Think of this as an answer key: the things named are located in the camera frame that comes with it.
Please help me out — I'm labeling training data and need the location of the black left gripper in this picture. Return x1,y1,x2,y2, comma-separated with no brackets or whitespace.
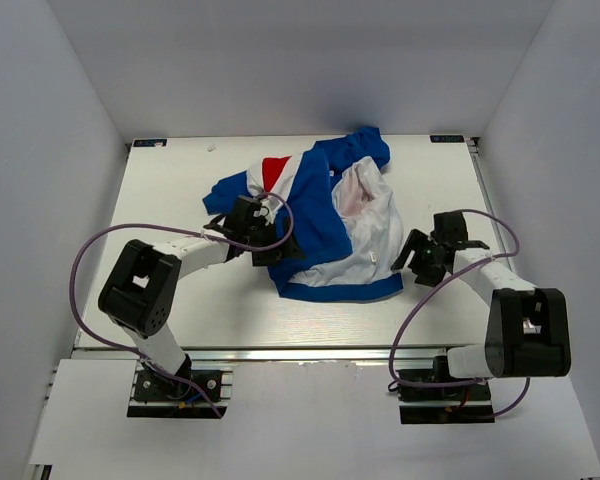
244,217,305,267

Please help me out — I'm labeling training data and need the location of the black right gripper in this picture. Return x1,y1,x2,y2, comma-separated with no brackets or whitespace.
392,228,447,288

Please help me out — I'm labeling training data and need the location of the blue white red jacket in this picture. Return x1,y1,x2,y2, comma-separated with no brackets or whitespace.
202,126,404,302

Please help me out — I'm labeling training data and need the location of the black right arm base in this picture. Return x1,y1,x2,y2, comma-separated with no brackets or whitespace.
387,380,495,425

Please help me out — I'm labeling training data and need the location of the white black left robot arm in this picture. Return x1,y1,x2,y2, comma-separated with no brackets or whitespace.
98,193,303,399

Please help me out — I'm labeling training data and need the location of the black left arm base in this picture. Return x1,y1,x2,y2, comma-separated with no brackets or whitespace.
127,363,234,420

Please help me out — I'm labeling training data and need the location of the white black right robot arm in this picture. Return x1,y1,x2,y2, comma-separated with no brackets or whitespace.
389,209,572,399

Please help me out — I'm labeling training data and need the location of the blue right corner label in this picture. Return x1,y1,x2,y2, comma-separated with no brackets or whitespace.
429,134,465,143

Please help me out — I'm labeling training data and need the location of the blue corner label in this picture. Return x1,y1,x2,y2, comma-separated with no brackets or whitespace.
132,139,167,148
429,134,465,143

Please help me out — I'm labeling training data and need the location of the blue left corner label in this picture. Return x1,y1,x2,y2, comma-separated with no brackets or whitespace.
132,139,167,148

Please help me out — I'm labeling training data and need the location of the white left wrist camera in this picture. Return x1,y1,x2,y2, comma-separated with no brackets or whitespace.
254,197,281,225

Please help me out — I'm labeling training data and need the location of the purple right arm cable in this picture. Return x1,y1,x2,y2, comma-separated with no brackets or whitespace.
386,209,532,420

